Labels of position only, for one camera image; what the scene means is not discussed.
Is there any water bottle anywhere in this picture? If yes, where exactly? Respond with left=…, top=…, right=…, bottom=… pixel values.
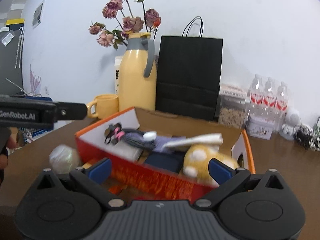
left=274, top=81, right=289, bottom=132
left=248, top=74, right=264, bottom=115
left=263, top=77, right=276, bottom=122

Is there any person's left hand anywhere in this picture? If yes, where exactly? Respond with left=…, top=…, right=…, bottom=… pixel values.
left=0, top=127, right=17, bottom=184

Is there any tangled cables pile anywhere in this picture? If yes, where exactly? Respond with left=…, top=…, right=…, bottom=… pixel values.
left=293, top=115, right=320, bottom=152

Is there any white milk carton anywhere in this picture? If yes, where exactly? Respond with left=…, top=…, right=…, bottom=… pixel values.
left=114, top=56, right=123, bottom=94

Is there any black paper bag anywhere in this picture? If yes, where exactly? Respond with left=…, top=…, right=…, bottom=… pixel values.
left=156, top=16, right=223, bottom=121

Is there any water bottle right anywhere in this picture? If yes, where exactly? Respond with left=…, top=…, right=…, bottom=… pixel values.
left=274, top=81, right=289, bottom=132

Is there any dried pink rose bouquet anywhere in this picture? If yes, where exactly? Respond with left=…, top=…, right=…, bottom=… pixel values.
left=88, top=0, right=162, bottom=50

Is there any dark blue fabric item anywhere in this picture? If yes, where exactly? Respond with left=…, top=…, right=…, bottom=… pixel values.
left=144, top=151, right=185, bottom=173

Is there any water bottle left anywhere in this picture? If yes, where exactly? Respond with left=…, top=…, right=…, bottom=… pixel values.
left=248, top=74, right=264, bottom=115

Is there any water bottle middle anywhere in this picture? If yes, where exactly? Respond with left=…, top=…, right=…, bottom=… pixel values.
left=263, top=77, right=276, bottom=122

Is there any white printed tin box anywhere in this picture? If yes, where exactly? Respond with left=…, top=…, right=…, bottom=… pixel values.
left=246, top=114, right=274, bottom=140

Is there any clear nut container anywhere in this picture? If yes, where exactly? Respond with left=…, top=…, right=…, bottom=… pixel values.
left=218, top=84, right=250, bottom=129

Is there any white paper towel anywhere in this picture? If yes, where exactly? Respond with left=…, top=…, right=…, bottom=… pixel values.
left=163, top=133, right=223, bottom=148

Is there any yellow thermos jug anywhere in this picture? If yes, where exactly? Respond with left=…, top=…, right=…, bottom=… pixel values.
left=118, top=33, right=157, bottom=111

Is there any red orange cardboard box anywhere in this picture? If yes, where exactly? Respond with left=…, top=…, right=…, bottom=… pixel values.
left=75, top=107, right=255, bottom=202

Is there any yellow white plush toy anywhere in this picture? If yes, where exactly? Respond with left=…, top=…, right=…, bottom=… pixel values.
left=183, top=145, right=239, bottom=184

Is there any white jar lid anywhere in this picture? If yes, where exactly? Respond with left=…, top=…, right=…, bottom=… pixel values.
left=142, top=131, right=157, bottom=142

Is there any yellow mug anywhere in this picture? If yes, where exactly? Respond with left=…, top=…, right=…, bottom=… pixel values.
left=87, top=94, right=119, bottom=119

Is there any white box in carton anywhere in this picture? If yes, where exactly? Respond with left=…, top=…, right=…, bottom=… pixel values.
left=105, top=142, right=143, bottom=162

